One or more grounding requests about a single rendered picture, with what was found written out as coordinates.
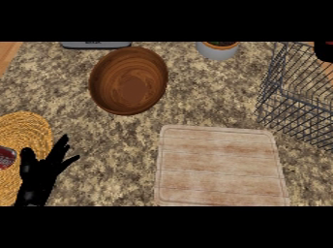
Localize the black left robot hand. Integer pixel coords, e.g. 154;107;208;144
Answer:
14;134;81;207

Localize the pale wooden cutting board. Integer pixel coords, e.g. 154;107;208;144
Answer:
155;124;292;207

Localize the yellow woven placemat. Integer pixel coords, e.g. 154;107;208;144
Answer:
0;110;55;207

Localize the brown wooden bowl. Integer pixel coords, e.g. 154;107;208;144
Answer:
87;46;170;116

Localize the grey flat appliance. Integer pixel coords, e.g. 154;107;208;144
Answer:
61;41;134;50

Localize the white plant pot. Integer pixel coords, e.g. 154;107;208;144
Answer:
195;41;242;62

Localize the dark wire basket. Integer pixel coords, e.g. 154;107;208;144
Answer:
254;41;333;158

